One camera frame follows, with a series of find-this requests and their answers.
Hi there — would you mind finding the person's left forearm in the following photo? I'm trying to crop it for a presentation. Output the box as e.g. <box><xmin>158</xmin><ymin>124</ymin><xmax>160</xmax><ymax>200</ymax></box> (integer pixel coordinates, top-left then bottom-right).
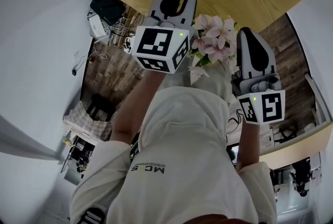
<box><xmin>110</xmin><ymin>70</ymin><xmax>168</xmax><ymax>145</ymax></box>

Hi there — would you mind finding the person's white t-shirt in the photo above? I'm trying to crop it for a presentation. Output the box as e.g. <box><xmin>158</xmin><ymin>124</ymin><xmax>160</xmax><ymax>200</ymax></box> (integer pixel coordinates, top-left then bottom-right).
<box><xmin>69</xmin><ymin>85</ymin><xmax>278</xmax><ymax>224</ymax></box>

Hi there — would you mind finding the person's left harness strap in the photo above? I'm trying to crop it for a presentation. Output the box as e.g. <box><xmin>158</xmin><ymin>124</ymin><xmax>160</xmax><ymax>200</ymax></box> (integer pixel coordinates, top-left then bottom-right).
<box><xmin>80</xmin><ymin>206</ymin><xmax>108</xmax><ymax>224</ymax></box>

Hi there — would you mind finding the black stool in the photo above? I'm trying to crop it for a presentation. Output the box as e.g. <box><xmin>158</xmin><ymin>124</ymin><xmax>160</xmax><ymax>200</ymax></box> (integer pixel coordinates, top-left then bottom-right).
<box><xmin>86</xmin><ymin>93</ymin><xmax>117</xmax><ymax>122</ymax></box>

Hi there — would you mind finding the person's right forearm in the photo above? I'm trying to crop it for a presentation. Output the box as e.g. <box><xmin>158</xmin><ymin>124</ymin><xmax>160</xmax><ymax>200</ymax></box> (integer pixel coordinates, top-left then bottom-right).
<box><xmin>235</xmin><ymin>120</ymin><xmax>261</xmax><ymax>172</ymax></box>

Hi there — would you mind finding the dark monitor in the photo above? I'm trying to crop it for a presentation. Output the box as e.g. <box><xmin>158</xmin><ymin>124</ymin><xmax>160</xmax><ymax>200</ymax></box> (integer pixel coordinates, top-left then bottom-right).
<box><xmin>60</xmin><ymin>148</ymin><xmax>74</xmax><ymax>175</ymax></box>

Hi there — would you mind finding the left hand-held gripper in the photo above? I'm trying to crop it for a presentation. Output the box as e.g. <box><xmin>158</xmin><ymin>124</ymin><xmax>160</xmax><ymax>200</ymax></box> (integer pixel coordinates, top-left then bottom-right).
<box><xmin>131</xmin><ymin>0</ymin><xmax>198</xmax><ymax>74</ymax></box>

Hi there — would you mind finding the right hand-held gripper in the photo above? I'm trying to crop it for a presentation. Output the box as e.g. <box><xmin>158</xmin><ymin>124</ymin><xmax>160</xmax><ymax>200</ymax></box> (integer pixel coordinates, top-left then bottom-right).
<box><xmin>230</xmin><ymin>27</ymin><xmax>286</xmax><ymax>125</ymax></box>

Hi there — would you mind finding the black router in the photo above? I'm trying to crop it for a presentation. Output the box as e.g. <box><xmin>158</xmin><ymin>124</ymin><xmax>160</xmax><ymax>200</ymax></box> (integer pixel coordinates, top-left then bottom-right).
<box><xmin>76</xmin><ymin>0</ymin><xmax>126</xmax><ymax>26</ymax></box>

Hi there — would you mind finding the white metal frame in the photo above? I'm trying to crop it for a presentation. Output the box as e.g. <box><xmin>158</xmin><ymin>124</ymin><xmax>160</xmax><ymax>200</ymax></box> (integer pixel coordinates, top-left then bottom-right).
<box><xmin>303</xmin><ymin>72</ymin><xmax>333</xmax><ymax>125</ymax></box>

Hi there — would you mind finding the person's neck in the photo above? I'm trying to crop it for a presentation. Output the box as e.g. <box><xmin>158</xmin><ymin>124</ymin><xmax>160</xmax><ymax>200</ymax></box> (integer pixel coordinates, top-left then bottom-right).
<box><xmin>182</xmin><ymin>214</ymin><xmax>261</xmax><ymax>224</ymax></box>

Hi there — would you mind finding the thin black cable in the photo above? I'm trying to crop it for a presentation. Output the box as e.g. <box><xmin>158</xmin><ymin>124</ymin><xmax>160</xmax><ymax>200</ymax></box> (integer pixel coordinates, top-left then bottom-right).
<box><xmin>74</xmin><ymin>54</ymin><xmax>91</xmax><ymax>73</ymax></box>

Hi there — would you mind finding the white router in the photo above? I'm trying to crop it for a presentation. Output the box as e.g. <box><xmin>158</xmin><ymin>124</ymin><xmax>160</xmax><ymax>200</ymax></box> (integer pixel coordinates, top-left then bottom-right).
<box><xmin>87</xmin><ymin>13</ymin><xmax>108</xmax><ymax>39</ymax></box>

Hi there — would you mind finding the pink flower bouquet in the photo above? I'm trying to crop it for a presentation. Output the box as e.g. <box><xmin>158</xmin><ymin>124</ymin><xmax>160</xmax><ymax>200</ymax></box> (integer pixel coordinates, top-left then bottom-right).
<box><xmin>187</xmin><ymin>14</ymin><xmax>239</xmax><ymax>85</ymax></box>

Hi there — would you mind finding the white power strip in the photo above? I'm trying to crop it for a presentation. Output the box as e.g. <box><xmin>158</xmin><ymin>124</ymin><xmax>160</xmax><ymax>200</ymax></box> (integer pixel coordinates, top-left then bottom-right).
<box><xmin>124</xmin><ymin>35</ymin><xmax>135</xmax><ymax>54</ymax></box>

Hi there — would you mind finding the white floor cable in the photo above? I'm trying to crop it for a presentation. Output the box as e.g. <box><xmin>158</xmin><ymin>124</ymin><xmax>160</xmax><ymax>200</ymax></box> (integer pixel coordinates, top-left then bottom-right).
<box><xmin>87</xmin><ymin>48</ymin><xmax>108</xmax><ymax>61</ymax></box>

